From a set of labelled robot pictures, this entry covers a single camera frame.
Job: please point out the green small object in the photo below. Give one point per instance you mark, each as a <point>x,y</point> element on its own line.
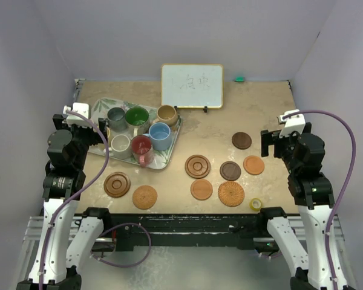
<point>239,79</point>

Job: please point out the dark walnut coaster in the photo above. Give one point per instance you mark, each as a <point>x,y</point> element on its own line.
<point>230,171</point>
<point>241,140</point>

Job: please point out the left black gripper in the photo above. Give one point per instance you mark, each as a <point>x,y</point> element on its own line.
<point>95,136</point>

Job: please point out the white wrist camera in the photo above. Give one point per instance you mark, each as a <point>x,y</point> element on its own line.
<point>79,114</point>
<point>292,121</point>

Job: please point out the woven rattan coaster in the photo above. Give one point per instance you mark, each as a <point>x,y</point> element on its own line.
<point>231,193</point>
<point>144,197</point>

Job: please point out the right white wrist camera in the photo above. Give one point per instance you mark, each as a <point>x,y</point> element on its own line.
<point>292,121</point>

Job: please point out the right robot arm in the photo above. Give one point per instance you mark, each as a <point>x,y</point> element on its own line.
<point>315,265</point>

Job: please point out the red pink mug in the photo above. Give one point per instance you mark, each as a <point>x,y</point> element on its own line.
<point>142,150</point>

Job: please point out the brown ringed coaster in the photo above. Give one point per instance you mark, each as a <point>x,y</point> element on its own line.
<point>116,184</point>
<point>197,166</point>

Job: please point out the white mug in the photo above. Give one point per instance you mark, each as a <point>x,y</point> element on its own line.
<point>121,147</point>

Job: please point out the light blue mug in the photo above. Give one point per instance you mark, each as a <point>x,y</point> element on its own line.
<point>160,136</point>

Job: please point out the yellow tape roll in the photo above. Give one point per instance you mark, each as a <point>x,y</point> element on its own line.
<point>255,204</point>

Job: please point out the grey mug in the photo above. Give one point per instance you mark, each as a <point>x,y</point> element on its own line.
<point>116,119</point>

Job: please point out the orange wooden coaster front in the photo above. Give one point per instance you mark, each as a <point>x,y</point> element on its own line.
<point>201,189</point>

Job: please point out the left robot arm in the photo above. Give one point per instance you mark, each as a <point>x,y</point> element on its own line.
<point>54,267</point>

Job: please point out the small whiteboard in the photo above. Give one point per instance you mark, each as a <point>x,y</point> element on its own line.
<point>192,85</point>

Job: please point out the floral serving tray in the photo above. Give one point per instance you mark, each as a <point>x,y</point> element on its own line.
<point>100,110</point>

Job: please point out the orange wooden coaster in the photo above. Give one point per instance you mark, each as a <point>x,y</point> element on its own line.
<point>201,189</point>
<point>253,165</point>

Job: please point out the black base frame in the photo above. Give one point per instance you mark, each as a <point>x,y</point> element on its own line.
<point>132,235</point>

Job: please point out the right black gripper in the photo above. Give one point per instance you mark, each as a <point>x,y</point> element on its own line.
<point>273,138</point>

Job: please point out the green mug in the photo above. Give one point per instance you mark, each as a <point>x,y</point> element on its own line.
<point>137,121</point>

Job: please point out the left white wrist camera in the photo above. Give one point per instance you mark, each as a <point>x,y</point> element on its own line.
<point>79,114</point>

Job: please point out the tan brown mug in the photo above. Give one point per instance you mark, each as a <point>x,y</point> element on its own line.
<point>166,114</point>

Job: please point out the aluminium rail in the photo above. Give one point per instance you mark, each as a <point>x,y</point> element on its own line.
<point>33,229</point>

